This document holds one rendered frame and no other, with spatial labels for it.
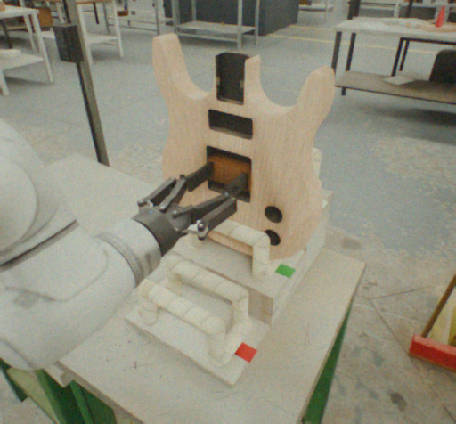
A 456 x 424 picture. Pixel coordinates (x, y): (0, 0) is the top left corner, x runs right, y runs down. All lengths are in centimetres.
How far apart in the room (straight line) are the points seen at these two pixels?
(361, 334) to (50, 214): 179
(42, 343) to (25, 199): 15
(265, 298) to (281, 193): 22
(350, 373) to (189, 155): 142
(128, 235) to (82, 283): 9
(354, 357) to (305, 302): 112
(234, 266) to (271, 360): 19
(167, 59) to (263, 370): 59
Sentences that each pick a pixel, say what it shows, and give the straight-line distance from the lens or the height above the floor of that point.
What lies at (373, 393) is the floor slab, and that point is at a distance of 192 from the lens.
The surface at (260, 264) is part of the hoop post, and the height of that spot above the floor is 107.
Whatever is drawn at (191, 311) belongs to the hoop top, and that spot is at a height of 105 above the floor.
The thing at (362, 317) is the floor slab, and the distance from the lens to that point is 215.
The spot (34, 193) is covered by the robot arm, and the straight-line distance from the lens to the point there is 43.
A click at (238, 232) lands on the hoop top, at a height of 112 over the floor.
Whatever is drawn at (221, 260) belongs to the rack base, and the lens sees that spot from 83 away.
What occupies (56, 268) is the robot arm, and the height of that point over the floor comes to 130.
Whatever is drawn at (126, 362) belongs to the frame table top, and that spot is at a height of 93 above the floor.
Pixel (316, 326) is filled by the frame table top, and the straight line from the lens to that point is 85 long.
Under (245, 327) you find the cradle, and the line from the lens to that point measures 78.
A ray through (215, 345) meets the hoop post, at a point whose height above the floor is 101.
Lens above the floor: 159
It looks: 33 degrees down
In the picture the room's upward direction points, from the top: straight up
